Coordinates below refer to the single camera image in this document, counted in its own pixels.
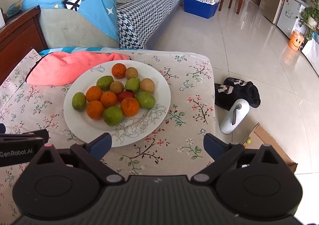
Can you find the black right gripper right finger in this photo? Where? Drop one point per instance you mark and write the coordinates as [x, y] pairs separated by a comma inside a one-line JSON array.
[[224, 157]]

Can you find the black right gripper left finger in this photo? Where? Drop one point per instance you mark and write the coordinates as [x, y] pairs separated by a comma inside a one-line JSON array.
[[88, 157]]

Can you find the green jujube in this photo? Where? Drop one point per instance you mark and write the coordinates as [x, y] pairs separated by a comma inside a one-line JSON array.
[[113, 116], [145, 99], [105, 82], [79, 101], [133, 85]]

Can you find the orange tangerine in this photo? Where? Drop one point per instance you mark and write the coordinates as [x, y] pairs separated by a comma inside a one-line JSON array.
[[130, 106], [108, 99], [119, 70], [95, 110], [93, 93]]

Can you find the red cherry tomato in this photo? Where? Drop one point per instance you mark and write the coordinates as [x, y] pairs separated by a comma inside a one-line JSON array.
[[125, 94]]

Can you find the brown longan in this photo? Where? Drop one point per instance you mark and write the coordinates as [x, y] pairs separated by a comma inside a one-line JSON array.
[[131, 72], [116, 87]]

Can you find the brown kiwi fruit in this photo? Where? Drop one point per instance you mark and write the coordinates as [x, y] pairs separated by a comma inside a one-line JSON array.
[[147, 85]]

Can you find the floral tablecloth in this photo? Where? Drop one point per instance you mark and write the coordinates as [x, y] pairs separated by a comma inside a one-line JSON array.
[[164, 140]]

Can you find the white dispenser bottle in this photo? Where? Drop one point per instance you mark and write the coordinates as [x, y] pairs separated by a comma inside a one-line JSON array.
[[235, 116]]

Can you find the black slippers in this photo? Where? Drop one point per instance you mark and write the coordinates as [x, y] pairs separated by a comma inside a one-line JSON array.
[[233, 89]]

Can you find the pink towel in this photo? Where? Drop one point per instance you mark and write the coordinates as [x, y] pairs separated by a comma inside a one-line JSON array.
[[61, 68]]

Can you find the wooden headboard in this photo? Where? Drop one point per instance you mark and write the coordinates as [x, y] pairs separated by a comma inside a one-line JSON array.
[[21, 34]]

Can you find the green sofa armrest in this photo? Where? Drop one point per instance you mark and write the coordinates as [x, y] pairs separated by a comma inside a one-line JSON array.
[[67, 28]]

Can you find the orange smiley bucket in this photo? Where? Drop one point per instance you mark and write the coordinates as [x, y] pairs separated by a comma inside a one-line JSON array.
[[296, 40]]

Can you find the blue plastic bin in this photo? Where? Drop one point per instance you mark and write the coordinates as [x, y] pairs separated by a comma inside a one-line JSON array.
[[199, 8]]

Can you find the houndstooth sofa cover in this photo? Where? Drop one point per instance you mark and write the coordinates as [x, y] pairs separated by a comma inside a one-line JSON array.
[[138, 20]]

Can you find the potted green plant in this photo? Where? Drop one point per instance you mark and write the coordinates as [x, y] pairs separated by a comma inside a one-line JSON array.
[[309, 19]]

